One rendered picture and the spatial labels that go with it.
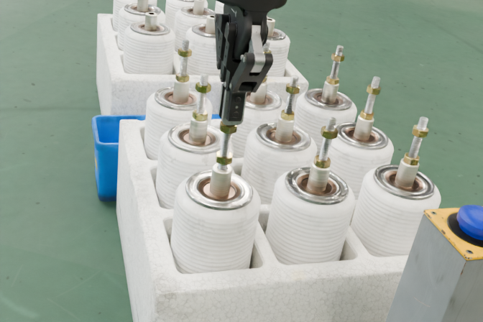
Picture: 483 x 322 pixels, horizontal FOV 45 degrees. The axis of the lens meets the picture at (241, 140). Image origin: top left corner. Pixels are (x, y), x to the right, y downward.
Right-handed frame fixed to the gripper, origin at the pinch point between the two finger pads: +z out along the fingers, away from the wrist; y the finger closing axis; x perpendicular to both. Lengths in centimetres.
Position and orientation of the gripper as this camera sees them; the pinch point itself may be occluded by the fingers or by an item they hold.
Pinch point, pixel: (232, 103)
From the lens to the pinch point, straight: 59.0
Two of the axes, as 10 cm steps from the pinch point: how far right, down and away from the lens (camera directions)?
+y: 2.7, 4.9, -8.3
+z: -1.3, 8.7, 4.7
